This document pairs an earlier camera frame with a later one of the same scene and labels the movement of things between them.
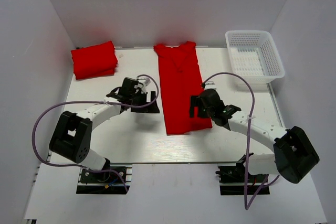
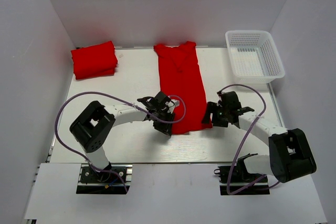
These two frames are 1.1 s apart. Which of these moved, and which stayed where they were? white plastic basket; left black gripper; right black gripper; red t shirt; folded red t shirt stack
Moved: right black gripper; left black gripper
Stayed: white plastic basket; red t shirt; folded red t shirt stack
